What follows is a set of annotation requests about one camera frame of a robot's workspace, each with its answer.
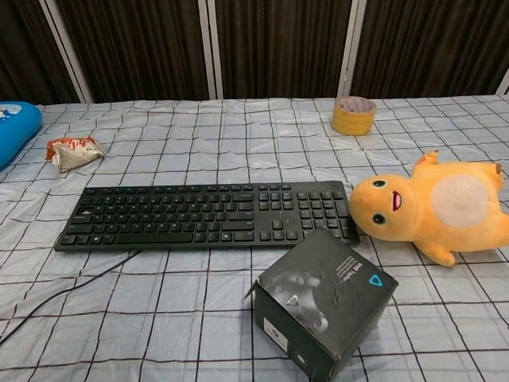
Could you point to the yellow packing tape roll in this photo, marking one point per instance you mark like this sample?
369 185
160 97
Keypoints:
353 117

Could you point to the orange plush dragon toy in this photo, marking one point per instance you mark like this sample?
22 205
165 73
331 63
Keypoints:
433 211

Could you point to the white partition frame post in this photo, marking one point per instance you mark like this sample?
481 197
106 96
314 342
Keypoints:
65 49
350 47
210 47
504 85

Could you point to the checkered plastic tablecloth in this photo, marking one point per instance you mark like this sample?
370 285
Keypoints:
179 310

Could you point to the blue plastic case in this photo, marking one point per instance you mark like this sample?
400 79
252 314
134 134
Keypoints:
16 129

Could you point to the black cardboard tracker box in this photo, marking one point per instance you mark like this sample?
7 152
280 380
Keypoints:
318 302

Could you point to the black computer keyboard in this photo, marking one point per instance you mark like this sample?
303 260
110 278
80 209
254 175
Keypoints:
199 217

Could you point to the crumpled snack wrapper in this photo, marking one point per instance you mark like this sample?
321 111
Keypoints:
73 153

